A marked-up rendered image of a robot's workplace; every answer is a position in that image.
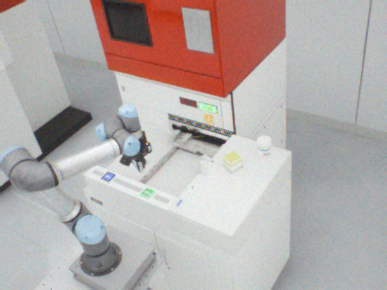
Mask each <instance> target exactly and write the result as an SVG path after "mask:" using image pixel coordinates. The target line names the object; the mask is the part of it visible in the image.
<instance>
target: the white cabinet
mask: <svg viewBox="0 0 387 290"><path fill-rule="evenodd" d="M84 193H85V195H86V198H87V200H88V204H89V206H90V207H91V211H92V213H93V215H94V216H98V217H99V218H101V220H102V221H103V222H104V225H105V228H106V226H108V225H110V226H113V227H114V228H116V229H119V230H121V231H123V232H125V233H127V234H130V235H132V236H135V237H136V238H138V239H141V240H143V241H144V242H146V243H149V244H152V245H154V246H156V248H155V249H154V251H155V252H156V253H157V255H156V256H157V257H159V259H161V260H162V261H163V263H162V265H161V266H160V267H159V268H158V269H157V270H156V272H155V274H154V276H152V279H150V280H149V285H148V287H149V288H152V289H153V290H270V289H271V288H272V287H273V285H274V283H275V282H276V279H277V278H278V275H279V274H280V273H281V271H282V269H283V266H284V265H285V264H286V261H287V260H288V259H289V242H290V207H291V173H290V174H289V176H288V178H287V179H286V180H285V181H284V183H283V184H282V187H281V188H280V190H279V191H278V192H277V194H276V196H275V197H274V198H273V199H272V201H271V203H270V205H269V206H268V207H267V209H266V211H265V212H264V214H263V215H262V216H261V218H259V221H258V222H257V224H256V226H254V229H253V230H252V231H251V233H250V234H249V236H248V237H247V238H246V240H245V242H244V244H243V245H242V246H241V248H240V249H239V250H238V252H237V254H236V255H235V256H231V255H228V254H226V253H224V252H221V251H220V250H217V249H215V248H213V247H210V246H208V245H207V244H204V243H202V242H198V241H197V240H195V239H192V238H191V237H190V236H185V235H184V234H181V233H180V232H178V231H174V230H170V229H167V228H165V227H164V226H161V225H159V224H156V223H154V222H152V221H149V220H148V219H146V218H143V217H141V216H138V215H137V214H136V213H132V212H130V211H126V210H125V209H124V208H121V207H119V206H118V205H114V204H113V203H109V202H108V201H106V200H102V199H101V198H98V197H96V196H95V195H92V194H90V193H89V192H85V191H84Z"/></svg>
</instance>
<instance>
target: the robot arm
mask: <svg viewBox="0 0 387 290"><path fill-rule="evenodd" d="M95 133H96V135H97V137H98V139H99V140H100V141H101V143H99V144H95V145H94V146H92V147H89V148H86V149H83V150H81V151H79V152H76V153H75V154H71V155H69V156H68V157H64V158H62V159H60V160H57V161H55V162H50V161H47V162H44V163H40V162H39V161H37V160H36V159H35V157H33V156H32V155H31V154H30V153H29V151H28V150H27V149H26V148H25V147H23V146H20V145H15V146H11V147H7V148H6V149H5V150H4V151H3V152H2V153H1V154H0V169H1V171H3V173H4V174H6V177H8V180H10V182H11V184H13V186H14V187H15V188H16V189H18V190H20V191H21V192H32V193H34V194H35V195H36V196H37V197H39V198H40V199H41V200H42V201H43V202H44V203H45V204H47V205H48V206H49V207H51V208H52V210H54V211H55V212H56V217H57V218H58V219H59V220H60V221H61V222H62V223H63V224H64V225H66V226H67V228H69V230H70V231H71V232H72V233H73V234H74V235H75V237H76V238H77V239H78V240H79V242H80V243H81V247H82V249H83V250H84V258H83V260H84V263H85V266H86V268H87V269H88V270H90V271H92V272H93V273H101V272H104V271H105V270H108V269H109V268H111V267H112V266H114V263H116V261H117V249H116V248H115V247H114V245H113V244H111V243H110V241H109V237H108V236H107V233H106V228H105V225H104V222H103V221H102V220H101V218H99V217H98V216H94V215H93V214H92V213H91V212H90V211H88V208H86V206H85V205H84V204H83V203H82V202H81V201H80V200H78V199H76V198H70V197H69V196H68V195H67V194H66V193H65V192H64V191H63V190H61V188H60V187H59V184H60V182H61V181H62V180H65V179H67V178H69V177H72V176H74V175H76V174H78V173H83V172H84V171H85V170H88V169H90V168H91V167H95V166H97V165H100V164H101V163H103V162H106V161H108V160H112V159H113V158H115V157H118V156H119V155H121V154H122V155H123V156H122V157H121V159H120V163H121V164H122V165H125V166H127V167H129V166H130V163H131V162H132V164H133V165H134V167H135V168H136V170H138V172H139V173H144V171H145V168H146V166H148V164H149V160H146V158H145V156H146V154H150V152H152V149H151V146H150V142H147V139H146V133H145V131H142V129H141V124H140V121H139V118H138V113H137V110H136V106H135V105H133V104H124V105H122V106H120V108H119V109H118V114H117V115H116V116H115V117H113V118H111V119H108V121H106V122H103V123H101V124H100V125H98V127H95ZM146 143H148V144H146ZM149 146H150V151H149Z"/></svg>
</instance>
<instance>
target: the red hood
mask: <svg viewBox="0 0 387 290"><path fill-rule="evenodd" d="M90 4H91V6H92V13H93V14H94V20H95V22H96V24H97V29H98V35H99V38H100V40H101V45H102V48H103V49H104V54H105V58H106V63H107V66H108V69H109V70H111V71H116V72H119V73H125V74H128V75H133V76H136V77H138V78H144V79H148V80H154V81H156V82H159V83H164V84H167V85H175V86H178V87H183V88H186V89H188V90H194V91H198V92H204V93H206V94H209V95H214V96H217V97H220V98H226V97H227V96H228V95H229V94H230V93H231V92H232V91H233V89H234V88H236V86H237V85H238V84H239V83H241V81H242V80H244V78H246V76H247V75H249V73H251V71H252V70H254V68H255V67H257V65H259V63H260V62H262V60H263V59H264V58H266V55H268V54H269V53H270V52H271V50H273V49H274V47H276V45H278V44H279V42H281V41H282V40H283V38H285V37H286V0H90Z"/></svg>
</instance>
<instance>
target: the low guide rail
mask: <svg viewBox="0 0 387 290"><path fill-rule="evenodd" d="M178 149H179V147H176V146H173V147H172V148H171V149H170V150H169V151H168V152H167V153H166V154H165V155H164V156H163V157H162V158H161V159H160V160H159V161H158V162H157V163H156V164H155V165H154V166H153V167H152V168H151V169H150V170H149V172H148V173H146V175H144V176H143V178H141V180H139V182H141V183H144V184H145V183H146V182H147V181H148V180H149V179H150V178H151V177H152V176H153V175H154V174H155V173H156V172H157V171H158V169H159V168H160V167H161V166H162V165H163V164H164V163H165V162H166V161H167V160H168V159H169V158H170V157H171V156H172V155H173V154H174V153H175V152H176V151H177V150H178Z"/></svg>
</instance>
